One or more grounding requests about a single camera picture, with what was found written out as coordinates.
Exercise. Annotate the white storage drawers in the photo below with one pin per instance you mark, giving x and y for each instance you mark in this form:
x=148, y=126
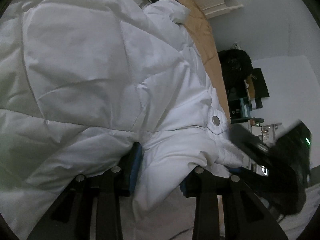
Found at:
x=268, y=134

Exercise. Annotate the white quilted puffer jacket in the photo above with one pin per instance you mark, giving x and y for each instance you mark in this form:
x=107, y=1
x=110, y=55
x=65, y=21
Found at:
x=81, y=82

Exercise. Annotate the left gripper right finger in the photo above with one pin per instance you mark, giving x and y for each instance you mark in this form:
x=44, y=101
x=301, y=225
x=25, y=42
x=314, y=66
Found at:
x=245, y=216

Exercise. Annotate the tan bed comforter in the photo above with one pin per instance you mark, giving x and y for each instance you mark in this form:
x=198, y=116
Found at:
x=200, y=31

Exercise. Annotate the dark cluttered shelf unit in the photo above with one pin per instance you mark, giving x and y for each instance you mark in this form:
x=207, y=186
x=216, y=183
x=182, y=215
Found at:
x=246, y=96

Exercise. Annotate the black bag on hook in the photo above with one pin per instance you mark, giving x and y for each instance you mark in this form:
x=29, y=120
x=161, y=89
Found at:
x=236, y=66

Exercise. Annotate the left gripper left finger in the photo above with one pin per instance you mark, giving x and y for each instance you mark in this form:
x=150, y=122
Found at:
x=89, y=207

